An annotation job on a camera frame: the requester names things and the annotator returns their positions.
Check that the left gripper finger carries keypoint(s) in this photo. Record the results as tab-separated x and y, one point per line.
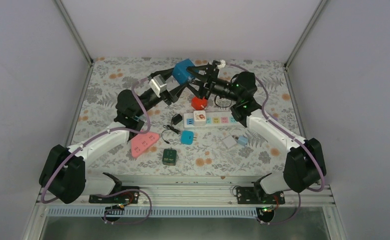
176	92
165	74

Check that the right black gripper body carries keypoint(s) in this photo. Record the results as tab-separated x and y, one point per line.
214	86

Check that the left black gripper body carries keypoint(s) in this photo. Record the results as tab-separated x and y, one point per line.
165	96

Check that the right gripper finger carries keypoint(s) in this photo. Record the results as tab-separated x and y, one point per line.
198	72
197	89

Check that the dark blue cube socket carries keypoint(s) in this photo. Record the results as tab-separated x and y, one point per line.
180	73

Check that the white cube adapter with tiger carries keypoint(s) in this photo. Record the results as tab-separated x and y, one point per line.
199	118

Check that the light blue plug adapter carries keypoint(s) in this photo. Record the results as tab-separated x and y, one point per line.
187	137

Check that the dark green cube adapter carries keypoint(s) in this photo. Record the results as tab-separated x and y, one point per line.
169	157

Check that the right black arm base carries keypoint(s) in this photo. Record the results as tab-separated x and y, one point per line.
270	202

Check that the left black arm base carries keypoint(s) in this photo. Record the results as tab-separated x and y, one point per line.
116	204

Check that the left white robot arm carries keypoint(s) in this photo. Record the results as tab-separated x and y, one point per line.
65	176

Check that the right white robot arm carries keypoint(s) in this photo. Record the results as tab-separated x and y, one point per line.
304	167

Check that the red cube socket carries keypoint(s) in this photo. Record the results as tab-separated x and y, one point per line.
199	104

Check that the white multicolour power strip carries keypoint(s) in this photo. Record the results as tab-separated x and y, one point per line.
214	119

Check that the floral table cloth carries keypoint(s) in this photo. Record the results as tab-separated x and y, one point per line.
207	155

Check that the pink triangular power strip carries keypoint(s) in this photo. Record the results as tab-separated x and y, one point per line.
142	142

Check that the white flat charger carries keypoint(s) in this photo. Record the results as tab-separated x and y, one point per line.
229	142

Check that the pale blue small charger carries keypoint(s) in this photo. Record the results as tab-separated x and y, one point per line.
241	140

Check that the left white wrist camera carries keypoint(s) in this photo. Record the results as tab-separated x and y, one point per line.
158	85

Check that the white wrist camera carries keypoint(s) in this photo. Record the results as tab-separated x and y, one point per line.
158	85
219	64

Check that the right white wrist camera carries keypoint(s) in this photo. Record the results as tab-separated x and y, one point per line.
219	64

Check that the black power adapter with cable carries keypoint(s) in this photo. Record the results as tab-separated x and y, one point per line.
175	119

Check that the aluminium rail frame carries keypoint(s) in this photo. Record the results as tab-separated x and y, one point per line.
189	208

